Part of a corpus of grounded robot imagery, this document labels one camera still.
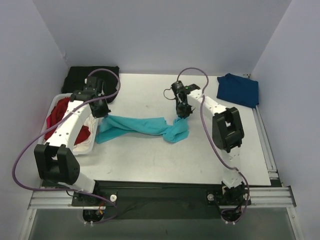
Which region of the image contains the black folded t-shirt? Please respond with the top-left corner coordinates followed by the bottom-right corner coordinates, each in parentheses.
top-left (61, 66), bottom-right (120, 96)

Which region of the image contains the folded navy blue t-shirt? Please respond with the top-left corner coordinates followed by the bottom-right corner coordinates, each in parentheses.
top-left (216, 73), bottom-right (259, 108)

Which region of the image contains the red t-shirt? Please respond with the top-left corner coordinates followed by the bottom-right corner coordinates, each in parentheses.
top-left (44, 97), bottom-right (92, 145)

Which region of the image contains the pink garment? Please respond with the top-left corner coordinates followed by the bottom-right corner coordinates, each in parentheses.
top-left (46, 115), bottom-right (51, 129)

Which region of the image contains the white plastic laundry basket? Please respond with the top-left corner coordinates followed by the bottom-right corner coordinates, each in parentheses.
top-left (37, 100), bottom-right (99, 156)

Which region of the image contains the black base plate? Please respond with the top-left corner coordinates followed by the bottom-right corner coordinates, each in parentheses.
top-left (71, 181), bottom-right (252, 223)

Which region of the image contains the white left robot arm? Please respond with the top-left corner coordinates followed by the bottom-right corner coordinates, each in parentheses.
top-left (34, 76), bottom-right (111, 206)

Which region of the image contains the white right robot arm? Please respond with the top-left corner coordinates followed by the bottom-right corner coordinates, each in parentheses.
top-left (170, 80), bottom-right (245, 204)

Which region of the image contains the turquoise t-shirt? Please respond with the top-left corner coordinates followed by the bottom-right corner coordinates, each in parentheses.
top-left (95, 115), bottom-right (189, 144)

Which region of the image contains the white t-shirt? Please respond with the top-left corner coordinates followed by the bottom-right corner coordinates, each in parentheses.
top-left (73, 115), bottom-right (97, 152)

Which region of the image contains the aluminium frame rail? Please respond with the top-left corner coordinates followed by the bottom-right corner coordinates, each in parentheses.
top-left (28, 187), bottom-right (296, 210)

